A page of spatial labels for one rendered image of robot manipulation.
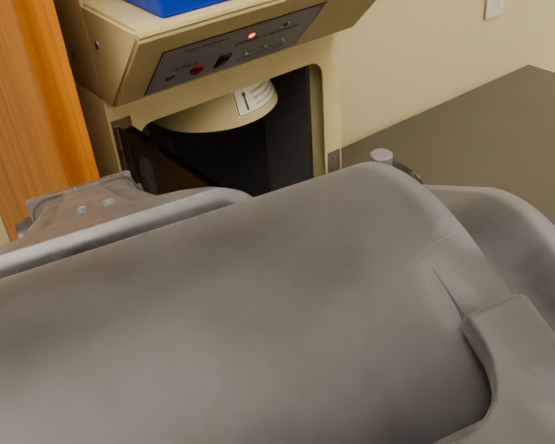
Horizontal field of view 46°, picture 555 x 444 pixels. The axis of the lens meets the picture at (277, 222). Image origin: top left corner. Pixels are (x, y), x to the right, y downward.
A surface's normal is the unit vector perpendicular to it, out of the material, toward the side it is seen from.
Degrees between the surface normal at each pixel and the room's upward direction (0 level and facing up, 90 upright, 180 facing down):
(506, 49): 90
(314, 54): 90
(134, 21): 0
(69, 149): 90
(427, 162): 0
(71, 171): 90
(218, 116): 66
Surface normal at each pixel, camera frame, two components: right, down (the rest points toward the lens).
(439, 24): 0.59, 0.43
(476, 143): -0.07, -0.81
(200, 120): -0.11, 0.21
